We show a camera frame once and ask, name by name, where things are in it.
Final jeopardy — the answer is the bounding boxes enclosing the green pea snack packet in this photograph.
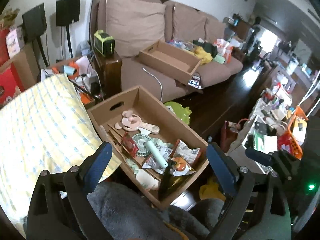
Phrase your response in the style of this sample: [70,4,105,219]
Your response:
[171,139,202,166]

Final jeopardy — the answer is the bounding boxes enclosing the orange yellow chip bag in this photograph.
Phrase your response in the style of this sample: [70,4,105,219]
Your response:
[170,157,196,177]

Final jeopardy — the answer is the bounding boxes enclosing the brown wooden folding fan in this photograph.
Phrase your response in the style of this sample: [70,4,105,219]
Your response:
[99,124,162,181]

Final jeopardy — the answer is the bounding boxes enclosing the red snack packet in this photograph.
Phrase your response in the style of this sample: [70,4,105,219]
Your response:
[121,132,139,158]

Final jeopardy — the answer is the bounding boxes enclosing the mint green handheld fan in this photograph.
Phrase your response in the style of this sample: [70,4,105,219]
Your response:
[132,133,168,168]

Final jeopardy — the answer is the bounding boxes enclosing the pink handheld fan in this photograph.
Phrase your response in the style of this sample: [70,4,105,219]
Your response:
[114,110,160,134]

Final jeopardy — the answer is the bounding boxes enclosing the white heart-shaped pad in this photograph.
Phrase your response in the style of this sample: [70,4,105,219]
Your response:
[138,127,151,135]

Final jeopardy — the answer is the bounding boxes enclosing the silver snack packet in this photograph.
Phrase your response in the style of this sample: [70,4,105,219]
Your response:
[142,148,173,169]

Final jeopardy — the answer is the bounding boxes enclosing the painted paper hand fan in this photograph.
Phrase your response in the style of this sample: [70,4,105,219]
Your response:
[125,134,174,191]

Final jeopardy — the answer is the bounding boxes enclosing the grey fleece sleeve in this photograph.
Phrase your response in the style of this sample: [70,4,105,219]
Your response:
[87,181,224,239]

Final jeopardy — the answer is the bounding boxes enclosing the large cardboard box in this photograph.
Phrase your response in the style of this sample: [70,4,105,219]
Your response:
[88,86,208,209]

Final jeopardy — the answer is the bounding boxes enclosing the yellow plaid tablecloth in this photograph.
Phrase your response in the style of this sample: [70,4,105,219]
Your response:
[0,73,122,238]

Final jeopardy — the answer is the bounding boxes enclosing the green cartoon lunchbox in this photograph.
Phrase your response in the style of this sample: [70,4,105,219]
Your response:
[164,101,192,126]

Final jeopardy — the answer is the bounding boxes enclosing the red chocolate gift box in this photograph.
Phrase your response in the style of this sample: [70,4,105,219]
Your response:
[0,64,25,107]

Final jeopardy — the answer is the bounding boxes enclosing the cardboard tray on sofa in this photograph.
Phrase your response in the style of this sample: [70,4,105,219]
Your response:
[139,40,201,85]

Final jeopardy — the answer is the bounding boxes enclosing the brown carton under bags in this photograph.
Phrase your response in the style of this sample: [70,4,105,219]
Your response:
[1,43,40,89]

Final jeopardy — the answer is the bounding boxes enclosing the green portable radio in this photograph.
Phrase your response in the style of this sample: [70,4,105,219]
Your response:
[93,30,115,57]

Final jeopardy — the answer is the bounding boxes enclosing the red tea gift bag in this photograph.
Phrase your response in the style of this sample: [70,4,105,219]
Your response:
[0,29,10,66]

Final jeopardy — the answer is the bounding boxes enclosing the brown sofa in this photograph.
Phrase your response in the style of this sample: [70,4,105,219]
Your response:
[89,0,243,102]

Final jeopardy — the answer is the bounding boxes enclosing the pink tissue box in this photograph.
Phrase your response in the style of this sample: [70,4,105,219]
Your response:
[6,27,24,59]

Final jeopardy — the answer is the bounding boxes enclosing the beige sofa pillow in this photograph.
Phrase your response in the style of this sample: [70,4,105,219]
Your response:
[106,0,166,57]
[172,4,207,41]

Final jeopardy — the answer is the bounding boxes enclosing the left black speaker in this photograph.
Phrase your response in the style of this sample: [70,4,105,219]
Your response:
[22,3,47,42]

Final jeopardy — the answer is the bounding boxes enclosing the black speaker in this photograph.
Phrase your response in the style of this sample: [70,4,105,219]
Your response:
[56,0,80,27]
[22,3,47,42]

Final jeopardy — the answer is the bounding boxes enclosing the right black speaker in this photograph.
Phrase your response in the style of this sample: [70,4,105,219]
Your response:
[56,0,80,27]

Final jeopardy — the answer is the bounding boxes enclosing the brown paper bag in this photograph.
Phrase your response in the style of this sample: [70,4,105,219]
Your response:
[0,8,20,30]

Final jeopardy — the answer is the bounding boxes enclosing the white charging cable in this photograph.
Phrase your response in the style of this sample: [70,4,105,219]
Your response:
[141,67,164,103]

